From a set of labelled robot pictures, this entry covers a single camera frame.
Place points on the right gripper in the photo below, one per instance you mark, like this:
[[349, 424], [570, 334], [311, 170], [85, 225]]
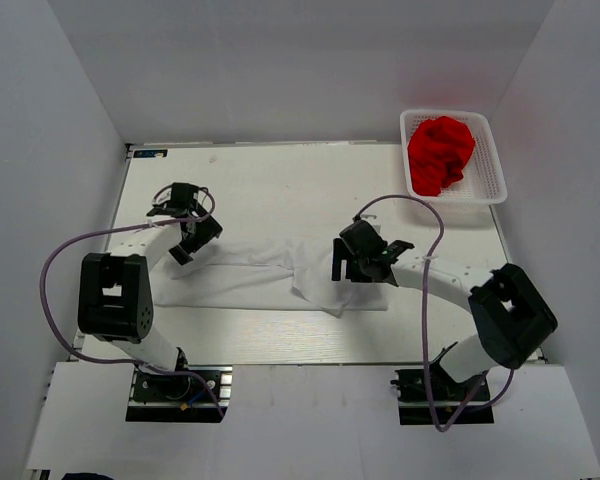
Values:
[[341, 252]]

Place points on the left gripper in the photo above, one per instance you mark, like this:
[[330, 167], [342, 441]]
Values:
[[209, 230]]

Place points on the white t shirt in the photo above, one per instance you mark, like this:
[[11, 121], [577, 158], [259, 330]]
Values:
[[274, 274]]

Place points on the red t shirt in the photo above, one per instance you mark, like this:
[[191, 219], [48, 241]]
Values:
[[438, 152]]

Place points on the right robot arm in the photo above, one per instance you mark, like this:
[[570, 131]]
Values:
[[511, 317]]

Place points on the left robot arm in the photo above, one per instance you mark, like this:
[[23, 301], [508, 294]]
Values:
[[115, 299]]

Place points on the blue label sticker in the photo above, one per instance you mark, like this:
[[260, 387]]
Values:
[[150, 153]]

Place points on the white plastic basket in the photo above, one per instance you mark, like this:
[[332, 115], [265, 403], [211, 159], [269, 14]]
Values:
[[483, 183]]

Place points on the dark blue object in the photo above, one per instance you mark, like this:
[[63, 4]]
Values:
[[85, 476]]

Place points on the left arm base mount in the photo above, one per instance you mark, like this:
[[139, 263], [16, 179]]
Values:
[[179, 400]]

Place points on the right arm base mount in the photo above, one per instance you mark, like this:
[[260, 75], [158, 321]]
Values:
[[413, 406]]

